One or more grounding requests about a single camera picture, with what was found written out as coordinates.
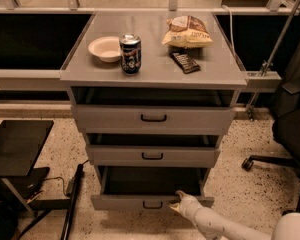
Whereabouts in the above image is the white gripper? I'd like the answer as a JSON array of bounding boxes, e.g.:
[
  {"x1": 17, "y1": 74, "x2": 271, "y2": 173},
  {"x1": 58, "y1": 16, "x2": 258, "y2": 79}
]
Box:
[{"x1": 169, "y1": 190, "x2": 202, "y2": 222}]

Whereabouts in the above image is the grey bottom drawer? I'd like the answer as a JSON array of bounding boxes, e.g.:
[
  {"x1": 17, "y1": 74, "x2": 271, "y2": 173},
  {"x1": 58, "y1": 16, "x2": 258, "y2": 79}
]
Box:
[{"x1": 91, "y1": 166, "x2": 214, "y2": 212}]

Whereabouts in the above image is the grey drawer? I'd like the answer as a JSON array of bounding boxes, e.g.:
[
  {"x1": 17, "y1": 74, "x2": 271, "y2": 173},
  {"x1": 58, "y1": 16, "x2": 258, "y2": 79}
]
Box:
[
  {"x1": 91, "y1": 166, "x2": 214, "y2": 212},
  {"x1": 71, "y1": 105, "x2": 234, "y2": 135},
  {"x1": 86, "y1": 145, "x2": 220, "y2": 168}
]

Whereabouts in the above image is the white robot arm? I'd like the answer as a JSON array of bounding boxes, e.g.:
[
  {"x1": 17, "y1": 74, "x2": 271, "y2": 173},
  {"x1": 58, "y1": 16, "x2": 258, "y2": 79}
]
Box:
[{"x1": 170, "y1": 190, "x2": 300, "y2": 240}]

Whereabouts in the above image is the grey middle drawer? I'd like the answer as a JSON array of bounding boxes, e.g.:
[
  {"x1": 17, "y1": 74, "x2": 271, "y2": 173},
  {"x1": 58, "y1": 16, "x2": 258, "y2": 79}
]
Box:
[{"x1": 86, "y1": 145, "x2": 220, "y2": 168}]

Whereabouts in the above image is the grey drawer cabinet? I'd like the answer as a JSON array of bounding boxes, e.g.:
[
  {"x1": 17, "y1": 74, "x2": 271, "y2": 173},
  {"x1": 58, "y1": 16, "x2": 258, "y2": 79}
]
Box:
[{"x1": 59, "y1": 10, "x2": 250, "y2": 198}]

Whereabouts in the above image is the grey top drawer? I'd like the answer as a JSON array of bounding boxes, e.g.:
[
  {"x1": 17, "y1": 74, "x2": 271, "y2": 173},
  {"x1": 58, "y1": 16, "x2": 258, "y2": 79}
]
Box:
[{"x1": 71, "y1": 105, "x2": 234, "y2": 135}]

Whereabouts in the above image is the black pole on floor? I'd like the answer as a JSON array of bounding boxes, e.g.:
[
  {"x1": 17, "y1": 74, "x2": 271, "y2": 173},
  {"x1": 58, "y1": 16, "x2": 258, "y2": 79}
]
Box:
[{"x1": 60, "y1": 164, "x2": 83, "y2": 240}]

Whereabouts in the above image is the black office chair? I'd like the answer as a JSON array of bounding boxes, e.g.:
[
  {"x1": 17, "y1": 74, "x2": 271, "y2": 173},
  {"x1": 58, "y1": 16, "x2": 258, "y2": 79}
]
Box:
[{"x1": 241, "y1": 41, "x2": 300, "y2": 214}]

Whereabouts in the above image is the dark chocolate bar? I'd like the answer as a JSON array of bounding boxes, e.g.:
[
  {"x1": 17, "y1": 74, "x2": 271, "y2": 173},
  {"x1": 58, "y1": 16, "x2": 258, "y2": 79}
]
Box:
[{"x1": 170, "y1": 52, "x2": 201, "y2": 74}]

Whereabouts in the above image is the dark soda can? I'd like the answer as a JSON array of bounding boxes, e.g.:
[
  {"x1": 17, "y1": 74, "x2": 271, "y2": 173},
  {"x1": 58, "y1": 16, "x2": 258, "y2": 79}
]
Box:
[{"x1": 119, "y1": 33, "x2": 141, "y2": 75}]

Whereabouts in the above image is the white paper bowl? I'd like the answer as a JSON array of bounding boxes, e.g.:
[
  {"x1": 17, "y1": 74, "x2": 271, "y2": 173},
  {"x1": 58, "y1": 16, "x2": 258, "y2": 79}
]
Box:
[{"x1": 88, "y1": 36, "x2": 121, "y2": 63}]

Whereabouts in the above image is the yellow chip bag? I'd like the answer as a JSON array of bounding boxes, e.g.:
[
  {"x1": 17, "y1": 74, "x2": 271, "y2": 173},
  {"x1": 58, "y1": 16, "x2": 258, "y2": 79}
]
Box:
[{"x1": 162, "y1": 15, "x2": 213, "y2": 49}]

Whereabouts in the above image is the black side table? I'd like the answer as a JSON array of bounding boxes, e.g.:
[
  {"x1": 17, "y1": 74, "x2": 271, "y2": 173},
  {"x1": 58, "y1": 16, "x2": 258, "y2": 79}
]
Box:
[{"x1": 0, "y1": 119, "x2": 54, "y2": 217}]

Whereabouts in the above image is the metal diagonal rod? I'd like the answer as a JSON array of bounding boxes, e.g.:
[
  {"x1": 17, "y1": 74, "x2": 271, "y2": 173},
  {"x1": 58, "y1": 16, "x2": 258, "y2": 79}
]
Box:
[{"x1": 246, "y1": 0, "x2": 300, "y2": 121}]

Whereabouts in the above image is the grey floor cable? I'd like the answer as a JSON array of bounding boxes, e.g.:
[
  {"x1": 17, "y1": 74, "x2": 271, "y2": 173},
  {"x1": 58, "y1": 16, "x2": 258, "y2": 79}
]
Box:
[{"x1": 43, "y1": 158, "x2": 90, "y2": 197}]

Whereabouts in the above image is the white cable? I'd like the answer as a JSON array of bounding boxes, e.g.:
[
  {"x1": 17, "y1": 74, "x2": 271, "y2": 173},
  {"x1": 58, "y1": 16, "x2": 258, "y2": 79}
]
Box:
[{"x1": 221, "y1": 4, "x2": 238, "y2": 62}]

